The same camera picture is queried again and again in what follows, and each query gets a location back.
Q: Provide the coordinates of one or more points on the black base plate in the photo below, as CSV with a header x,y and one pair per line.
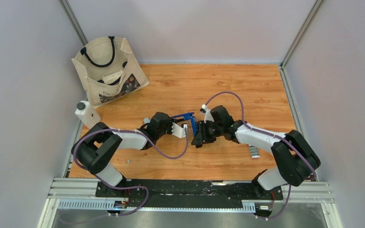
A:
x,y
195,194

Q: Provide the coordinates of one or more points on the white plastic bottle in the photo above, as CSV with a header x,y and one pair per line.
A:
x,y
87,114

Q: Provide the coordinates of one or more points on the beige canvas tote bag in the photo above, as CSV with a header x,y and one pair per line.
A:
x,y
108,70

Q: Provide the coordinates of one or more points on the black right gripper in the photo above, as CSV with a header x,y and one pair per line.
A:
x,y
202,133

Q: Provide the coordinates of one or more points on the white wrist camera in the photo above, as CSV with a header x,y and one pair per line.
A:
x,y
179,131
207,113

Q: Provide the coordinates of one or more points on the dark blue stapler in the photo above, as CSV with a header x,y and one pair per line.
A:
x,y
192,119

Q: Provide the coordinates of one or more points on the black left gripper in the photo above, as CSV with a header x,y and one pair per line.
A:
x,y
169,122

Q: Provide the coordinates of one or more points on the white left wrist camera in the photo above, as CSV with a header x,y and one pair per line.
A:
x,y
179,131

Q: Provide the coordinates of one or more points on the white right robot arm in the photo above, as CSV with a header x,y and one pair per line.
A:
x,y
295,159

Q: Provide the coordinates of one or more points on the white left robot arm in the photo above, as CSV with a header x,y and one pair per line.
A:
x,y
94,151

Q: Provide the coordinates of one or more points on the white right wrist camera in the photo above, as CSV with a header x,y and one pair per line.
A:
x,y
207,113

